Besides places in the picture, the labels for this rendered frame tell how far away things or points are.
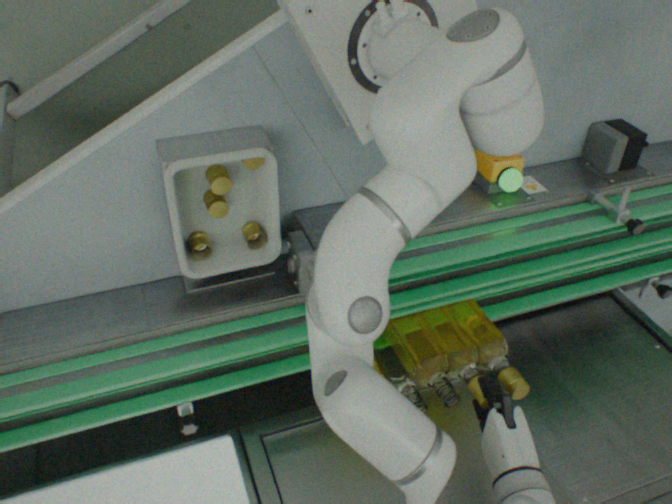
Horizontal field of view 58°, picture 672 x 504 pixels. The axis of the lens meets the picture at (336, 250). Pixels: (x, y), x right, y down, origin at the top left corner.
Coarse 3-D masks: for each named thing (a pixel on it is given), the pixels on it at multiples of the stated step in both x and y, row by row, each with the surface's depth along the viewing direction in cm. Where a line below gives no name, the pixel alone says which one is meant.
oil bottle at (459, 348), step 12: (420, 312) 110; (432, 312) 110; (444, 312) 110; (432, 324) 107; (444, 324) 107; (456, 324) 107; (444, 336) 105; (456, 336) 105; (468, 336) 105; (444, 348) 103; (456, 348) 103; (468, 348) 103; (456, 360) 101; (468, 360) 101; (456, 372) 102
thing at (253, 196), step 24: (168, 168) 90; (192, 168) 98; (240, 168) 101; (264, 168) 98; (168, 192) 91; (192, 192) 101; (240, 192) 104; (264, 192) 102; (192, 216) 104; (240, 216) 107; (264, 216) 106; (216, 240) 108; (240, 240) 109; (192, 264) 103; (216, 264) 104; (240, 264) 104
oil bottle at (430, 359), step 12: (396, 324) 107; (408, 324) 107; (420, 324) 107; (408, 336) 105; (420, 336) 105; (432, 336) 105; (408, 348) 103; (420, 348) 102; (432, 348) 102; (420, 360) 100; (432, 360) 100; (444, 360) 101; (420, 372) 100; (432, 372) 100; (444, 372) 100; (420, 384) 102
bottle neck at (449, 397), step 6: (438, 378) 99; (444, 378) 99; (432, 384) 100; (438, 384) 99; (444, 384) 98; (450, 384) 98; (438, 390) 98; (444, 390) 97; (450, 390) 97; (438, 396) 98; (444, 396) 97; (450, 396) 96; (456, 396) 97; (444, 402) 97; (450, 402) 98; (456, 402) 98
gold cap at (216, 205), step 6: (210, 192) 101; (204, 198) 101; (210, 198) 100; (216, 198) 99; (222, 198) 100; (210, 204) 99; (216, 204) 99; (222, 204) 99; (210, 210) 99; (216, 210) 99; (222, 210) 100; (216, 216) 100; (222, 216) 100
